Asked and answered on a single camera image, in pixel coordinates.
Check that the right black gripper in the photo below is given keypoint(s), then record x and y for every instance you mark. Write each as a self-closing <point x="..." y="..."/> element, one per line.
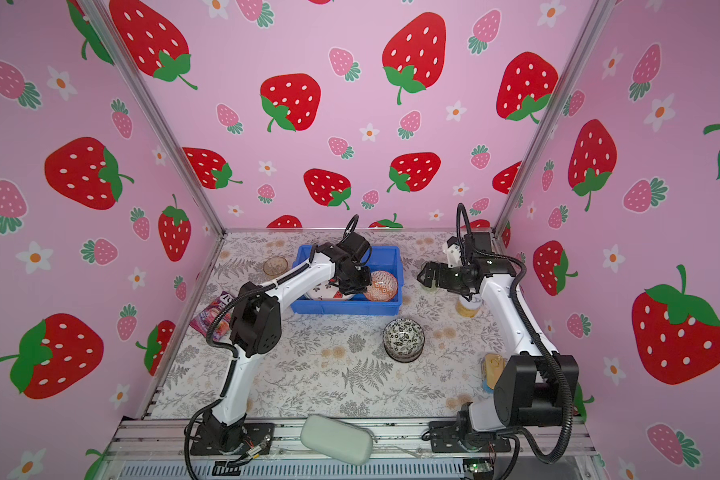
<point x="441" y="280"/>

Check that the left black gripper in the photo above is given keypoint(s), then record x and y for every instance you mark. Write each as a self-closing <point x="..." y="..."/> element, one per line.
<point x="362" y="287"/>

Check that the black white leaf bowl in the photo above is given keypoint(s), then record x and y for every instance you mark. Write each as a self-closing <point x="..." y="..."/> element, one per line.
<point x="403" y="335"/>

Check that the red patterned bowl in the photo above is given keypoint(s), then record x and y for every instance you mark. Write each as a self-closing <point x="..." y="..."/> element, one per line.
<point x="383" y="286"/>

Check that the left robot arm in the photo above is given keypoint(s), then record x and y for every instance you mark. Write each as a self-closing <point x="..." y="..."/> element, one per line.
<point x="250" y="326"/>

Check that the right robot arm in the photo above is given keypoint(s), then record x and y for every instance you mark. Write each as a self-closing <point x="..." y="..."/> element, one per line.
<point x="533" y="398"/>

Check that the blue plastic bin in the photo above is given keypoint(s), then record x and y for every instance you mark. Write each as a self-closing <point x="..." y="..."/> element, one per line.
<point x="385" y="258"/>

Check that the yellow can white lid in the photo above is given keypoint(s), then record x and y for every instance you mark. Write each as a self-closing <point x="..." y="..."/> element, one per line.
<point x="468" y="308"/>

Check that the amber glass cup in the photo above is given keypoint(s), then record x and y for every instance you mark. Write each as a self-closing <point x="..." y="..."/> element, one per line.
<point x="275" y="266"/>

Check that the purple striped bowl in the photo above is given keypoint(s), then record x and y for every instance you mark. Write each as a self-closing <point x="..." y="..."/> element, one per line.
<point x="403" y="357"/>

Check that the yellow blue sponge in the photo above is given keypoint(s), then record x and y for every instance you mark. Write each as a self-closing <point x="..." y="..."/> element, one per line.
<point x="492" y="366"/>

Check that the purple snack packet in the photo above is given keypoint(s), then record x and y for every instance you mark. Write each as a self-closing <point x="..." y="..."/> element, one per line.
<point x="204" y="319"/>

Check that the grey-green pouch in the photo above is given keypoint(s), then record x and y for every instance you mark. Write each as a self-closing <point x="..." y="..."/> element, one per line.
<point x="337" y="439"/>

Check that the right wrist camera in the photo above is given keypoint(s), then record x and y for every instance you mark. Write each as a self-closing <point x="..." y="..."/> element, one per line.
<point x="453" y="252"/>

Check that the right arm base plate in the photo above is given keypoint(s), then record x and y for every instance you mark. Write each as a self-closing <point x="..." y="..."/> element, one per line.
<point x="451" y="437"/>

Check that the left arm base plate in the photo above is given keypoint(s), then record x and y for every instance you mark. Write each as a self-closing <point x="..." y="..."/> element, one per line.
<point x="239" y="439"/>

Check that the aluminium front rail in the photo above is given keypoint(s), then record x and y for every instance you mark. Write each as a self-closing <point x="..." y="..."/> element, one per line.
<point x="163" y="441"/>

